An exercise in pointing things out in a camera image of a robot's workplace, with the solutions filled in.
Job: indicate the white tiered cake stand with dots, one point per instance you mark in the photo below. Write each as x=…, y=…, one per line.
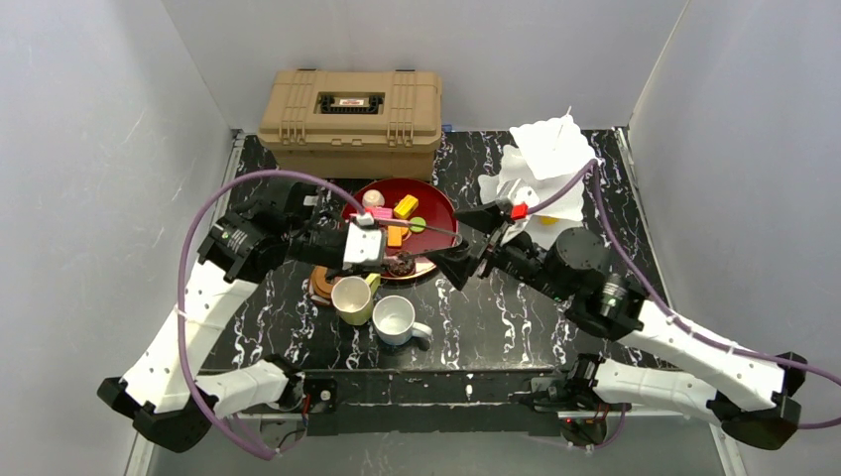
x=545, y=171

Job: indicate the yellow green mug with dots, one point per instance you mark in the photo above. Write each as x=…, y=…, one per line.
x=353, y=298

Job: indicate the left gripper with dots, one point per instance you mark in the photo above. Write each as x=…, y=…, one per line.
x=331, y=246

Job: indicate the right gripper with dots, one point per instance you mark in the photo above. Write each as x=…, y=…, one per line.
x=490, y=243

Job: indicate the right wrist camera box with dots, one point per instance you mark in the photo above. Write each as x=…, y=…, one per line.
x=518, y=198

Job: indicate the white round toy mochi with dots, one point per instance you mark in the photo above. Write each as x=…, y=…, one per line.
x=373, y=198

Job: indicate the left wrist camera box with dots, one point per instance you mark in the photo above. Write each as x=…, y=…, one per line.
x=365, y=241

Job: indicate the yellow toy cake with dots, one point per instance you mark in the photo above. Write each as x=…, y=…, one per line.
x=406, y=206

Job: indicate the tan plastic toolbox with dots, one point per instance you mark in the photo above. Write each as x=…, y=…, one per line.
x=354, y=125

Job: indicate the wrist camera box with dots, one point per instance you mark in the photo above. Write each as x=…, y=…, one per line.
x=518, y=198
x=365, y=241

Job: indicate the white grey mug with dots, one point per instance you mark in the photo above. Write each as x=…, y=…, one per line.
x=394, y=319

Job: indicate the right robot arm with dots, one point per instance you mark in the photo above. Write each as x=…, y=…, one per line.
x=750, y=399

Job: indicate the pink toy cake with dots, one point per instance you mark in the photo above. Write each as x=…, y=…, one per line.
x=381, y=213

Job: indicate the chocolate toy donut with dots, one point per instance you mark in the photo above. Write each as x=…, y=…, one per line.
x=401, y=266

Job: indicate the red round tray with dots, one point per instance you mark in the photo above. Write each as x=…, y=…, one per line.
x=434, y=207

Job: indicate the yellow triangle cake slice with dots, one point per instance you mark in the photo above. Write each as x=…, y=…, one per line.
x=548, y=220

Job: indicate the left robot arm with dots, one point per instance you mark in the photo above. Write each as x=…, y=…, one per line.
x=162, y=394

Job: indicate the green toy macaron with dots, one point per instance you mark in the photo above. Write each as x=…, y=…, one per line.
x=417, y=224

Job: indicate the wooden coaster stack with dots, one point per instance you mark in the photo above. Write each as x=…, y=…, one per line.
x=320, y=287

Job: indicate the orange toy cake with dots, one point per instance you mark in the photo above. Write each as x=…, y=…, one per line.
x=396, y=236

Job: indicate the pink handled metal tongs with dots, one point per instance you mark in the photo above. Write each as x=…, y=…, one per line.
x=405, y=223

